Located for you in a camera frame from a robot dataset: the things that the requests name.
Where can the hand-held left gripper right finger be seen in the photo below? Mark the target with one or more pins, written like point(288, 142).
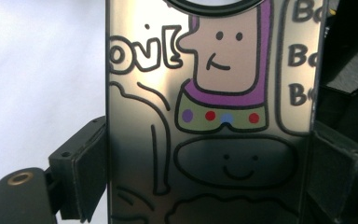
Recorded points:
point(338, 180)

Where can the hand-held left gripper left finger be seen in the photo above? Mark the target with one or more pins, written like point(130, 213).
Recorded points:
point(77, 168)

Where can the white board sheet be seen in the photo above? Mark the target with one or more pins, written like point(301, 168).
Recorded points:
point(28, 62)

